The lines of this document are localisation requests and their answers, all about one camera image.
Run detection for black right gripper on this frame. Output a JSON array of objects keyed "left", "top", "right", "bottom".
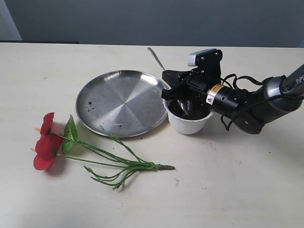
[{"left": 161, "top": 69, "right": 249, "bottom": 116}]

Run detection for metal spoon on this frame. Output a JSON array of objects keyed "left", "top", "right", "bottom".
[{"left": 147, "top": 47, "right": 193, "bottom": 117}]

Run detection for red artificial flower stem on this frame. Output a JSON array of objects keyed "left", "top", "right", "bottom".
[{"left": 31, "top": 112, "right": 175, "bottom": 190}]

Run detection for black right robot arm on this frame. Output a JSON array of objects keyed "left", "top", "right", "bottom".
[{"left": 161, "top": 64, "right": 304, "bottom": 134}]

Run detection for white plastic flower pot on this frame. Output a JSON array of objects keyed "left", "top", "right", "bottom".
[{"left": 162, "top": 99, "right": 214, "bottom": 135}]

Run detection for round steel plate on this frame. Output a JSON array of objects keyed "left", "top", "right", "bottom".
[{"left": 76, "top": 70, "right": 170, "bottom": 138}]

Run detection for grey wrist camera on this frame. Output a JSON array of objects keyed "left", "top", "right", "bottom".
[{"left": 187, "top": 48, "right": 223, "bottom": 70}]

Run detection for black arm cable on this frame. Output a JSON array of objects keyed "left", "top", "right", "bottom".
[{"left": 219, "top": 73, "right": 264, "bottom": 132}]

